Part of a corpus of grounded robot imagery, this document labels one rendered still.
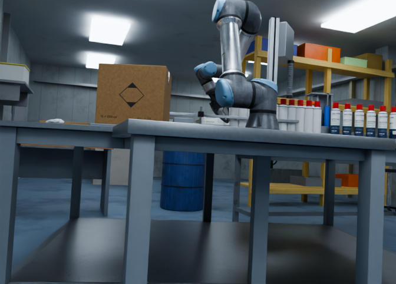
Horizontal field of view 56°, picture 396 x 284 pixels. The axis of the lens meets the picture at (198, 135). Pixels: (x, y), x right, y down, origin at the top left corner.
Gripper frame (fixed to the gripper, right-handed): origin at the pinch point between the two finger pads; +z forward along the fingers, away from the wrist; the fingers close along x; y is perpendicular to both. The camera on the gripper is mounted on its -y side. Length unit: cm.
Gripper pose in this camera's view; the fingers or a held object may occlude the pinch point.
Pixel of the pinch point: (227, 121)
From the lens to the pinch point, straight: 214.1
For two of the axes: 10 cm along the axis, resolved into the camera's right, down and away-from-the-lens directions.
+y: -1.2, 0.3, 9.9
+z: 4.5, 8.9, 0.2
